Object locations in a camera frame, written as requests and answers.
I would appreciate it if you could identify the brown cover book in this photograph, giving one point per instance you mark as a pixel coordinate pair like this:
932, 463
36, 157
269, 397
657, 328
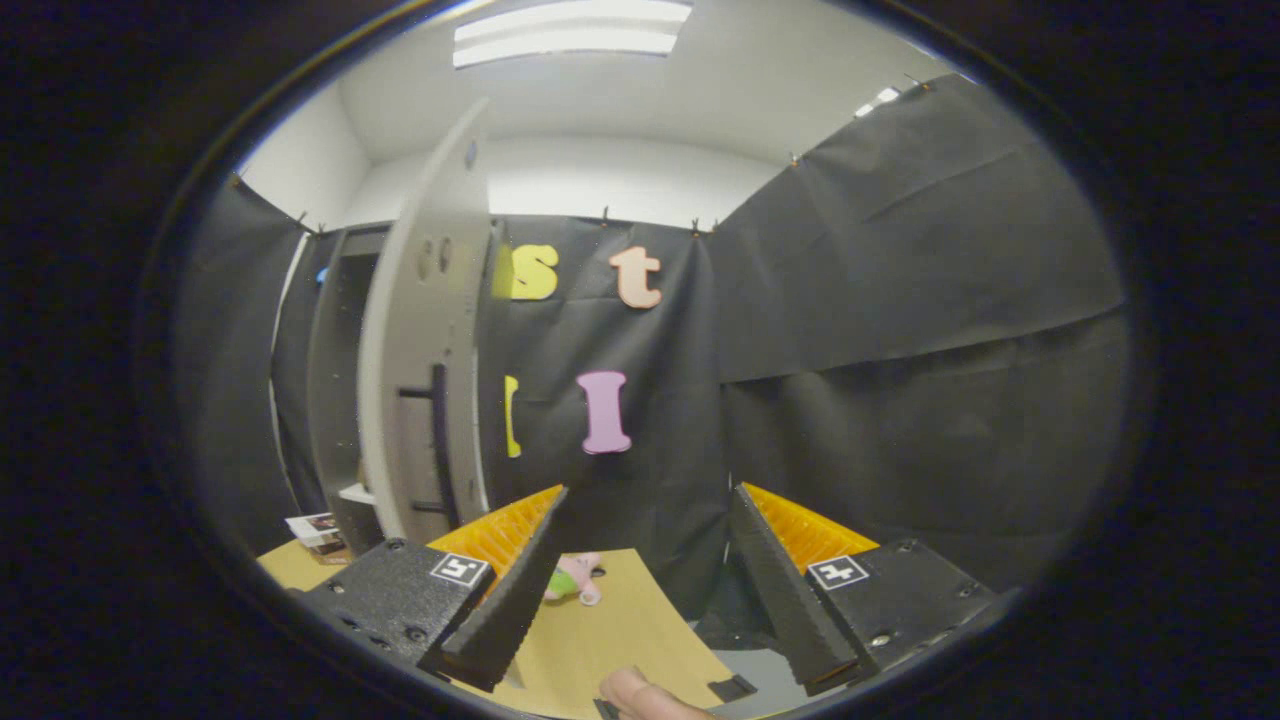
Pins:
332, 556

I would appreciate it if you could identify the pink and green plush toy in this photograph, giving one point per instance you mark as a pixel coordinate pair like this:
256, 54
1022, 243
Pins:
575, 578

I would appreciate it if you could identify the white cover book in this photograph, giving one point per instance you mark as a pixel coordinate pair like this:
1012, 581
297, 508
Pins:
315, 528

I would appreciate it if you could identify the dark grey shoe cabinet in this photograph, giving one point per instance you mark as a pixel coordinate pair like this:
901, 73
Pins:
335, 400

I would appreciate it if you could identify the long ceiling light panel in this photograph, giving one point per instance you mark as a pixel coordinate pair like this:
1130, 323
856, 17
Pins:
570, 30

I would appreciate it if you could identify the black backdrop cloth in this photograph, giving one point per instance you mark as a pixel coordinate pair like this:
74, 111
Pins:
900, 280

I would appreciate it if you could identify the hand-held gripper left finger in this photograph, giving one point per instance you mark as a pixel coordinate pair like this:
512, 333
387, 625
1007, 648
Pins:
510, 600

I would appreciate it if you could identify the small ceiling light panel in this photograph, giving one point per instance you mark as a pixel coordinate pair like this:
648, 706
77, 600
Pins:
878, 102

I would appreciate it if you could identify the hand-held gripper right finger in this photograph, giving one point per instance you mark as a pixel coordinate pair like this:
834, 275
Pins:
785, 600

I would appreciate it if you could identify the light grey shoe cabinet door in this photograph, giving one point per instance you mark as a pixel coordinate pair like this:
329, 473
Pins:
425, 320

